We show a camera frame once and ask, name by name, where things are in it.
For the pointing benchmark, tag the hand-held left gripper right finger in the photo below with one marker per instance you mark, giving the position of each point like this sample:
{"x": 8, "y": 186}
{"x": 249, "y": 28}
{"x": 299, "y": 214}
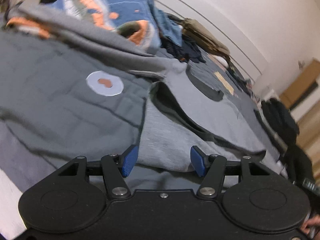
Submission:
{"x": 198, "y": 161}

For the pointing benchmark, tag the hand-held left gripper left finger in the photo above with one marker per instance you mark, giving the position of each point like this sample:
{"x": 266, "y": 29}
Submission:
{"x": 130, "y": 161}

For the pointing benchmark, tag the grey sweatshirt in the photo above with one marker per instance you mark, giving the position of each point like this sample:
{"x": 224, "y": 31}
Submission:
{"x": 175, "y": 142}

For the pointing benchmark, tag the stack of folded dark clothes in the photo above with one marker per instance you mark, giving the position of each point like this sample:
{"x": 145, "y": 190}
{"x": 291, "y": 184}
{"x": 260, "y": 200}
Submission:
{"x": 280, "y": 120}

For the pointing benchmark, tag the person's right hand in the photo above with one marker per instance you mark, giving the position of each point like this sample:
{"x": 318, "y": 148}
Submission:
{"x": 312, "y": 225}

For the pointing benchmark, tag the black folded garment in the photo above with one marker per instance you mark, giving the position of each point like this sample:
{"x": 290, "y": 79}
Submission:
{"x": 300, "y": 165}

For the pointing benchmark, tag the grey printed bed quilt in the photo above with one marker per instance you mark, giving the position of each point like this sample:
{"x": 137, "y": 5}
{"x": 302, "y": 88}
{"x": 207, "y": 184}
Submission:
{"x": 62, "y": 105}

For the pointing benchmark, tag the tall cardboard roll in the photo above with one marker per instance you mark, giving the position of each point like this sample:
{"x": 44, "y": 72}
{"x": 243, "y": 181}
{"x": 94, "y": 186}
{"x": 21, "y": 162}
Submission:
{"x": 302, "y": 77}

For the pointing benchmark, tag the dark dotted garment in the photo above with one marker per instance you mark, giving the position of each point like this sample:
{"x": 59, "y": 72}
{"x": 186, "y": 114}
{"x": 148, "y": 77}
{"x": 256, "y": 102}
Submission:
{"x": 175, "y": 52}

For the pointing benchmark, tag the folded khaki blankets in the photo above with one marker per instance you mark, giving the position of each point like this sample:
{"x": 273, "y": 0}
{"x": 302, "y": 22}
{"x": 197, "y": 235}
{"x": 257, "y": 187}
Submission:
{"x": 202, "y": 33}

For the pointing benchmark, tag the light blue denim garment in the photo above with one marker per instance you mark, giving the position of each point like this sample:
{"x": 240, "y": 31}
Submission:
{"x": 170, "y": 27}

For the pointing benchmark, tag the blue orange printed blanket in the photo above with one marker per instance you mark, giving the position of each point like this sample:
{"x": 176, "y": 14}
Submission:
{"x": 130, "y": 7}

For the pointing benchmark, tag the butterfly wall sticker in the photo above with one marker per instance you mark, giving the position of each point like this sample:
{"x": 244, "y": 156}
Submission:
{"x": 300, "y": 63}

